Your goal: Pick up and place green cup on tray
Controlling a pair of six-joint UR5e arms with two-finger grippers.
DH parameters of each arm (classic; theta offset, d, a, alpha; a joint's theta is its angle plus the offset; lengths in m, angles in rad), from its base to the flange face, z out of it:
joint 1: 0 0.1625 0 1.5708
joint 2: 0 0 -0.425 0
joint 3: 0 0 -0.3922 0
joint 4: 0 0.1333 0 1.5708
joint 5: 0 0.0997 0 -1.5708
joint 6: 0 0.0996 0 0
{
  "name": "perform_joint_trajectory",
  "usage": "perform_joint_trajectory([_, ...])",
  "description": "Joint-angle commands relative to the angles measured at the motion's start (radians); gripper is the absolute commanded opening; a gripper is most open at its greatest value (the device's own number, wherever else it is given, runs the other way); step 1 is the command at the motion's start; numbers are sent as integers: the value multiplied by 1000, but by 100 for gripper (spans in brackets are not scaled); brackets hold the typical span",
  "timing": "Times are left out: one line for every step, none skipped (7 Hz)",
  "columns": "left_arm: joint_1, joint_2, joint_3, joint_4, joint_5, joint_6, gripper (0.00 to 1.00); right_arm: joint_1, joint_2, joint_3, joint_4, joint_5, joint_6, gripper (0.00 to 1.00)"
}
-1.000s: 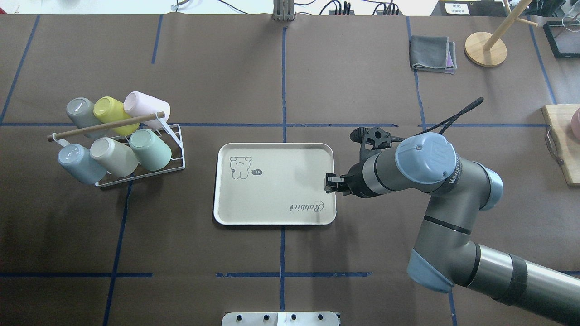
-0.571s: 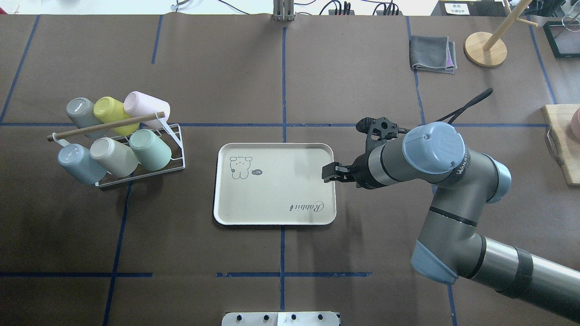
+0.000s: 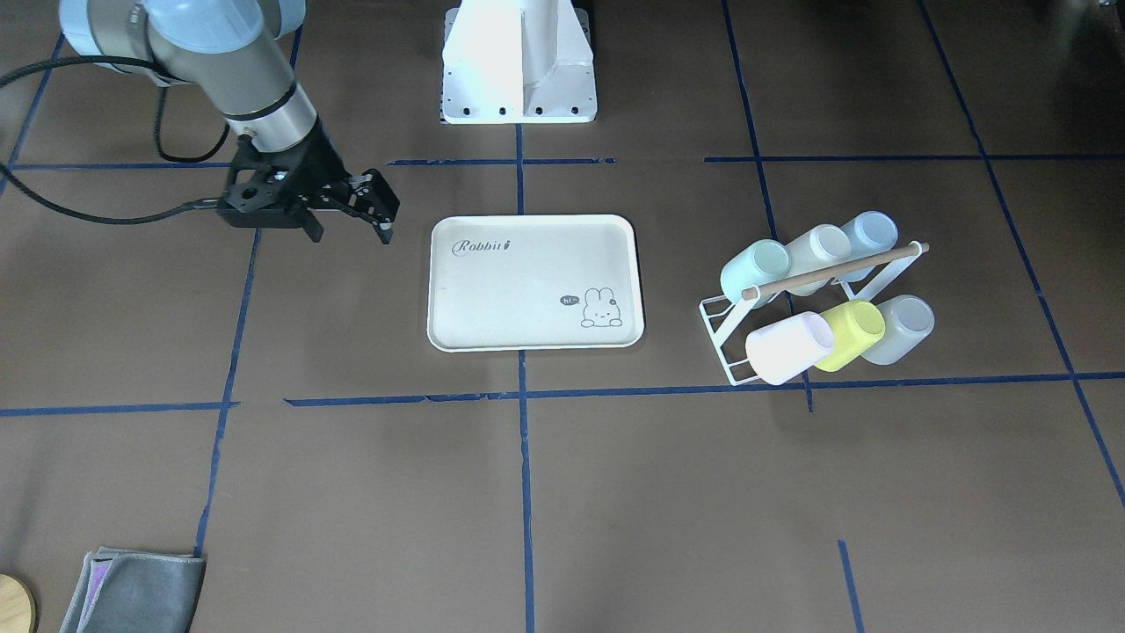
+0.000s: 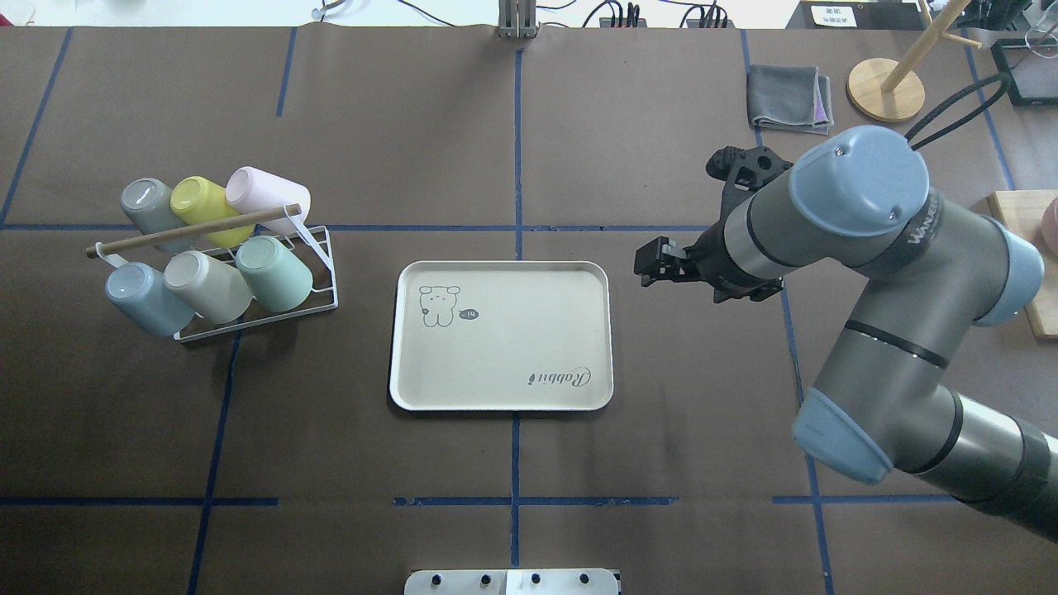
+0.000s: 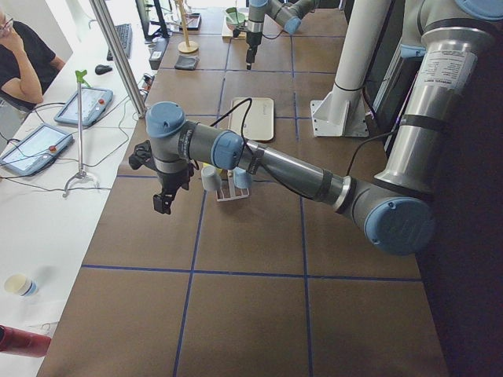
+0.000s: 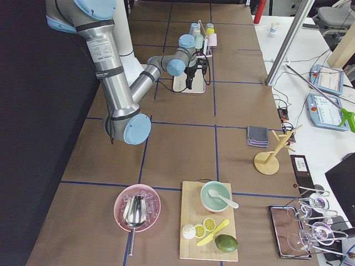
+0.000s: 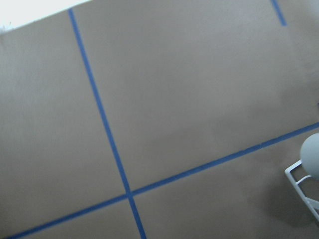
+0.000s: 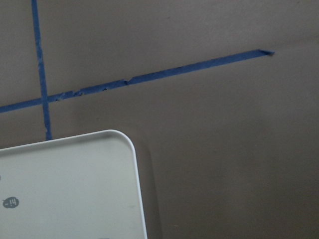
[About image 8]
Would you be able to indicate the beige rabbit serving tray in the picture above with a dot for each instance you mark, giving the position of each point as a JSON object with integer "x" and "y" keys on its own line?
{"x": 79, "y": 187}

